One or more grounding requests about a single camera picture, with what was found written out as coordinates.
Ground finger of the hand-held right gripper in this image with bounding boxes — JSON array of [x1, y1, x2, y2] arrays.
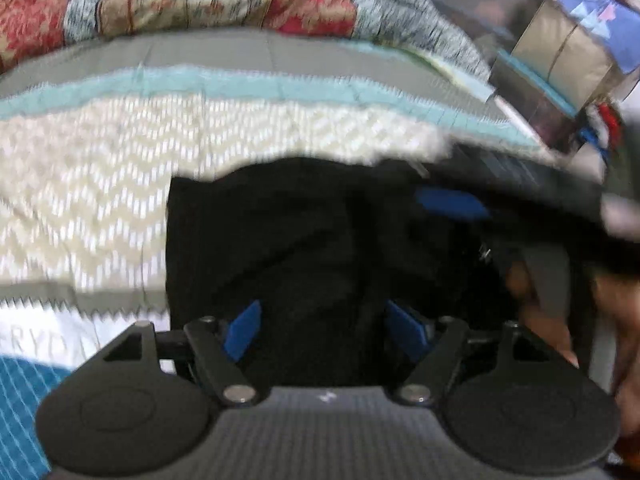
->
[[414, 186, 493, 222]]

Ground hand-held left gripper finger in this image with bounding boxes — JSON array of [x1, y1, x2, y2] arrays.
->
[[384, 300, 557, 407]]

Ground clear plastic storage box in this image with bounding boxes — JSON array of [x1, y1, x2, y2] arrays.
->
[[430, 0, 548, 53]]

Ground person's right hand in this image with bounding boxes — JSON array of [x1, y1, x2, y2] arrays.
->
[[504, 260, 640, 428]]

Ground blue printed cloth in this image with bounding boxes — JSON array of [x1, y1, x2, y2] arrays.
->
[[527, 0, 640, 76]]

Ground black pants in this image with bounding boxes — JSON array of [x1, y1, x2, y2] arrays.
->
[[164, 156, 531, 392]]

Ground patterned zigzag bedsheet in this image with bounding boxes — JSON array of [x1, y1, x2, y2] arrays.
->
[[0, 27, 556, 480]]

